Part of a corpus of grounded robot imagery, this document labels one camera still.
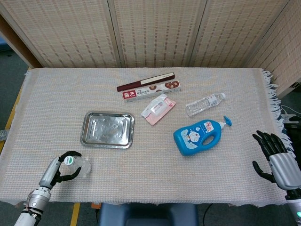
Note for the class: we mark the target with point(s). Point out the pink wet wipes pack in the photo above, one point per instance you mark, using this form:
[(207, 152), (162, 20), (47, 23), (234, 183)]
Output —
[(157, 109)]

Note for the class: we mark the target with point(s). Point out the small clear bottle green cap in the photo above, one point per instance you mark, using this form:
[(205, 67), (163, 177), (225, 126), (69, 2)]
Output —
[(81, 167)]

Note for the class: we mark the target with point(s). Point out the white maroon baking paper box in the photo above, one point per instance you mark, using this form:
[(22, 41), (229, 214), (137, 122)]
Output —
[(150, 90)]

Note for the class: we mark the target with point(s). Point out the blue pump detergent bottle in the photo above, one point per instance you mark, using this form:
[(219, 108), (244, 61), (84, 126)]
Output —
[(195, 139)]

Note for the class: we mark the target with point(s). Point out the rectangular stainless steel tray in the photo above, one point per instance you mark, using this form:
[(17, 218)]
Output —
[(107, 130)]

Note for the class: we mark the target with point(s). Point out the woven folding screen panel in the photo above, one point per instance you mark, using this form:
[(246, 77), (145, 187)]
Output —
[(65, 30), (284, 51), (235, 30), (157, 30)]

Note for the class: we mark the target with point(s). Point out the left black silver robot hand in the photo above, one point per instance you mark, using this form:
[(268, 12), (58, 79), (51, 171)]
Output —
[(50, 170)]

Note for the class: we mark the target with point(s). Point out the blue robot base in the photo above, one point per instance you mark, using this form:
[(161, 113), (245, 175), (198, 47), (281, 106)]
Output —
[(145, 214)]

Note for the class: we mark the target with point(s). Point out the clear water bottle white cap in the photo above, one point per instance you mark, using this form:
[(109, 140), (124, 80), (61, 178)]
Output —
[(202, 104)]

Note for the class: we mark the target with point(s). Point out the beige woven tablecloth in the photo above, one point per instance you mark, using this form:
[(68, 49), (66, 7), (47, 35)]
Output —
[(150, 169)]

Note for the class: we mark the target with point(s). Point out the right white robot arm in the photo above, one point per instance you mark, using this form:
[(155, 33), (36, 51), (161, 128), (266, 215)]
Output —
[(295, 207)]

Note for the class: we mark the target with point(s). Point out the brown wooden board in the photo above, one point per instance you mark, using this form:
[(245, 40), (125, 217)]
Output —
[(16, 44)]

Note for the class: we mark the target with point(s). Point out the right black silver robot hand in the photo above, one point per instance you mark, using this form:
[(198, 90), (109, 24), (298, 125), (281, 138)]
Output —
[(283, 167)]

